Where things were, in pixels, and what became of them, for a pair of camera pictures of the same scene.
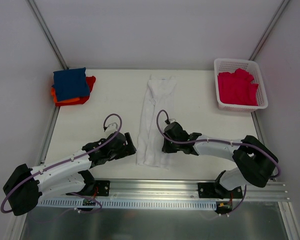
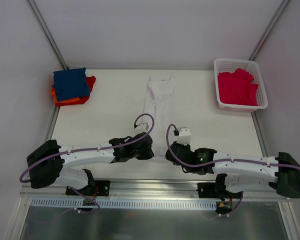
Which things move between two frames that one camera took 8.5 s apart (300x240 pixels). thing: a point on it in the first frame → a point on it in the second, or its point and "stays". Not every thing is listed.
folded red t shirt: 91,81 stays
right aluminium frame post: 268,30 stays
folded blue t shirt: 71,83 stays
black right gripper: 166,144 → 172,152
